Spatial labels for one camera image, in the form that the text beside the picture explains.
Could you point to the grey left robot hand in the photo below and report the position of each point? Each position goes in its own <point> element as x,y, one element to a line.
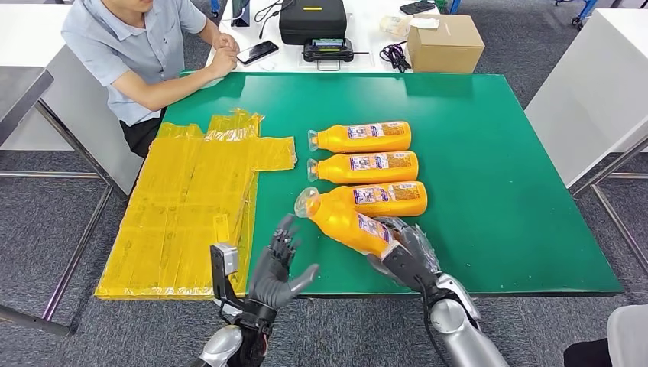
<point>271,283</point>

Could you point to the person's left hand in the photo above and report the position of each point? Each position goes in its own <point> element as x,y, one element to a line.
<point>225,41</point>

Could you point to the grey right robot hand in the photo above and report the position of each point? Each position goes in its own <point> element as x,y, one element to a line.
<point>410,263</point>

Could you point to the person's right hand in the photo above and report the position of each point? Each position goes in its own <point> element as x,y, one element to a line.
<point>222,62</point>

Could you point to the orange detergent bottle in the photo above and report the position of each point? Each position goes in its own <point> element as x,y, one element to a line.
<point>334,171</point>
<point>405,205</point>
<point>334,139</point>
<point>339,223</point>

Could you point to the person's left forearm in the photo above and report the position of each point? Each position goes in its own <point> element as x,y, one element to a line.
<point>210,33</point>

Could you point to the person's right forearm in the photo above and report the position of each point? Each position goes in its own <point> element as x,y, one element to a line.
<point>167,88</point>

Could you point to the dark standing tablet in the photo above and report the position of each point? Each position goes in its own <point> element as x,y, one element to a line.
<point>241,14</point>

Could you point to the black smartphone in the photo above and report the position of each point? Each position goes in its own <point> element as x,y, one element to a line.
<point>257,52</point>
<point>417,7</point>

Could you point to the small white case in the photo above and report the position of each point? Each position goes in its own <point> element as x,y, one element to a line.
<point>267,66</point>

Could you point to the black hard case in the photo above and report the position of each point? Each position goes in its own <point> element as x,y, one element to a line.
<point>313,23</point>

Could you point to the person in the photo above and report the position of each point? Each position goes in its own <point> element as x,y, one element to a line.
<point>131,55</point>
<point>630,334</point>

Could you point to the black yellow remote controller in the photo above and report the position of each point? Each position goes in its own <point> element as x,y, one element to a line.
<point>328,51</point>

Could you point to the white table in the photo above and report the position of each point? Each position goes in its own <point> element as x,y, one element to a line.
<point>587,101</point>
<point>364,28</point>
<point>25,30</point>

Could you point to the clear plastic bag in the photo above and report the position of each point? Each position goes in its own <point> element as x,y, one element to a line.
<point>395,25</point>

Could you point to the white paper sheet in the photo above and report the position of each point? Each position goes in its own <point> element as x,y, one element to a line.
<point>424,23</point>

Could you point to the grey metal table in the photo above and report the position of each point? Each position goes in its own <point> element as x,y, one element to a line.
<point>20,93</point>

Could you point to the brown cardboard box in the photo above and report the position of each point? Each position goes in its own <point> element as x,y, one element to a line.
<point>445,50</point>

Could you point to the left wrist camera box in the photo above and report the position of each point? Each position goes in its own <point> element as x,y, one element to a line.
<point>230,258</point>

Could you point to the steel table frame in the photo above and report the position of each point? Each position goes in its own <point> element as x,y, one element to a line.
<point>50,175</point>
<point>633,176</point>

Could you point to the blue post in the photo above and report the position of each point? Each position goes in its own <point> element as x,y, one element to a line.
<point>454,5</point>

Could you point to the blue cart frame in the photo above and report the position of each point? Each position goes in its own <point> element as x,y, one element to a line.
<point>587,10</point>

